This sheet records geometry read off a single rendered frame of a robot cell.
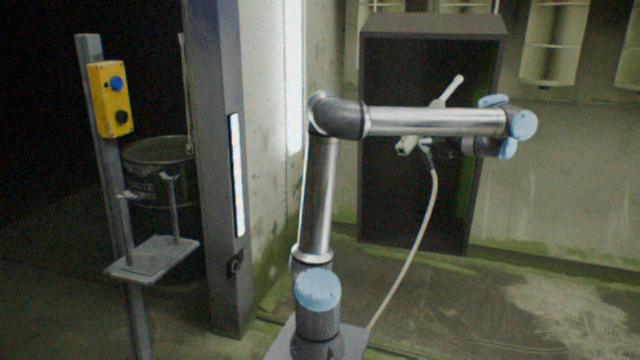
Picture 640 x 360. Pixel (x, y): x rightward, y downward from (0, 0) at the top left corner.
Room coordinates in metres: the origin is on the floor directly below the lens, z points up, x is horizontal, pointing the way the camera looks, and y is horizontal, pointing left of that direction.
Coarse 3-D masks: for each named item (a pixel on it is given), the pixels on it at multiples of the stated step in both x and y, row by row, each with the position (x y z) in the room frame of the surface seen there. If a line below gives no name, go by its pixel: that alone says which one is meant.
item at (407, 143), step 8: (456, 80) 1.92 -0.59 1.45; (448, 88) 1.88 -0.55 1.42; (432, 104) 1.80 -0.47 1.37; (440, 104) 1.79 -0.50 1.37; (408, 136) 1.66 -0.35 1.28; (416, 136) 1.66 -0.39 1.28; (400, 144) 1.63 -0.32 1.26; (408, 144) 1.62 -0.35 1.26; (408, 152) 1.62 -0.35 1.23; (424, 152) 1.71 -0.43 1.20; (424, 160) 1.73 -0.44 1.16; (432, 168) 1.73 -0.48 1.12
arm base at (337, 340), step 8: (296, 336) 1.21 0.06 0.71; (336, 336) 1.20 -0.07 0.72; (296, 344) 1.19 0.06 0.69; (304, 344) 1.17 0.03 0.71; (312, 344) 1.16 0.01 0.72; (320, 344) 1.16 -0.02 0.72; (328, 344) 1.17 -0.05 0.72; (336, 344) 1.19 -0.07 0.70; (344, 344) 1.23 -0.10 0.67; (296, 352) 1.18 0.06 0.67; (304, 352) 1.16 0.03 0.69; (312, 352) 1.16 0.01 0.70; (320, 352) 1.15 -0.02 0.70; (328, 352) 1.17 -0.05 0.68; (336, 352) 1.17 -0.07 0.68
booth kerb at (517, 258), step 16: (336, 224) 3.15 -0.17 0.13; (352, 224) 3.11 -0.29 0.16; (480, 256) 2.79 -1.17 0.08; (496, 256) 2.75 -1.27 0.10; (512, 256) 2.72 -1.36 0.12; (528, 256) 2.69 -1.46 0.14; (544, 256) 2.65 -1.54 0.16; (560, 272) 2.61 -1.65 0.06; (576, 272) 2.58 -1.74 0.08; (592, 272) 2.56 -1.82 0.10; (608, 272) 2.53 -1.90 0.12; (624, 272) 2.50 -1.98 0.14
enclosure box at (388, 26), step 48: (384, 48) 2.40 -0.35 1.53; (432, 48) 2.34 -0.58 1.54; (480, 48) 2.28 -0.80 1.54; (384, 96) 2.45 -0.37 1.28; (432, 96) 2.38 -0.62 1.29; (480, 96) 2.32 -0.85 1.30; (384, 144) 2.50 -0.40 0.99; (384, 192) 2.57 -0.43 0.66; (384, 240) 2.30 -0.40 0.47; (432, 240) 2.28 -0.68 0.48
